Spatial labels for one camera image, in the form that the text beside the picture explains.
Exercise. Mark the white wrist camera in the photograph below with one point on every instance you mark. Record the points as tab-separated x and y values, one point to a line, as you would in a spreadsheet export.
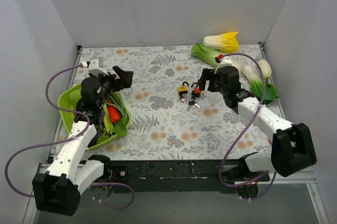
222	60
95	67

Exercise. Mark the orange bell pepper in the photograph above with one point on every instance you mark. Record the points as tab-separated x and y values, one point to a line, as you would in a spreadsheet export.
113	114

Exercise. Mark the yellow white cabbage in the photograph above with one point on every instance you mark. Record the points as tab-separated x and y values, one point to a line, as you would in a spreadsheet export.
226	42

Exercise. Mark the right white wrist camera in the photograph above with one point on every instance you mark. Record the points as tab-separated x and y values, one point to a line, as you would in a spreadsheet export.
222	60

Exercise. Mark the green leafy vegetable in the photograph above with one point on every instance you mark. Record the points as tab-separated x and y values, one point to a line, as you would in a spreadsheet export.
110	131

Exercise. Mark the green napa cabbage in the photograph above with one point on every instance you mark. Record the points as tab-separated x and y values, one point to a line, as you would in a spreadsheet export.
208	55

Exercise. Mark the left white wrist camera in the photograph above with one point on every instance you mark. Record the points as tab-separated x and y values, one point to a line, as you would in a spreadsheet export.
95	67

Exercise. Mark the black-headed keys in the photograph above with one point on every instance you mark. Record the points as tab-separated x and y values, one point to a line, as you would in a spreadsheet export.
192	103

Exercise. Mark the orange padlock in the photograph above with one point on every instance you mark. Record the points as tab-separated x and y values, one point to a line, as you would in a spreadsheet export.
196	92

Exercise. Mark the purple eggplant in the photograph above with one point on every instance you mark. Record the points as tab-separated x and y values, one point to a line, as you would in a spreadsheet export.
96	138

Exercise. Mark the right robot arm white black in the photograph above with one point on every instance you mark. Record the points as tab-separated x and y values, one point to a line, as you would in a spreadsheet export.
292	145

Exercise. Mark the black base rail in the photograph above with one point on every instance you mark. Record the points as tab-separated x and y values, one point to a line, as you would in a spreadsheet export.
166	175

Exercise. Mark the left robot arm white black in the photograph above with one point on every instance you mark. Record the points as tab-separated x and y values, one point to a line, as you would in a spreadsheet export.
59	188

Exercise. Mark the green beans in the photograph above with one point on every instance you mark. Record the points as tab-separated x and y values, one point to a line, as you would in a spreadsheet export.
117	102

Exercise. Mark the green round cabbage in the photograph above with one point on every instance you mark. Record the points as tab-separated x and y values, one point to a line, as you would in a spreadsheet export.
74	96

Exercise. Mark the bok choy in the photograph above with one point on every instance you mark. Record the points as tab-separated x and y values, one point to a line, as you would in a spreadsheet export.
256	84

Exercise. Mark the floral table mat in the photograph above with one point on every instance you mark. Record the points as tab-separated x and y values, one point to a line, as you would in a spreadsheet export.
161	127

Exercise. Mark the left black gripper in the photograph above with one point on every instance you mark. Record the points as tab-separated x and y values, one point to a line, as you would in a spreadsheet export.
114	81

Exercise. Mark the yellow padlock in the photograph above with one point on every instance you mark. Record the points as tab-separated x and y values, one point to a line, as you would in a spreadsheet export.
183	89

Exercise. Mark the white radish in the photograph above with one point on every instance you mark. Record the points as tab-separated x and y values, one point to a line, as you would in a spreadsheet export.
266	68

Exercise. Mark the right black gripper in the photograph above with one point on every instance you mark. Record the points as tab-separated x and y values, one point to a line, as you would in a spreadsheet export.
211	81

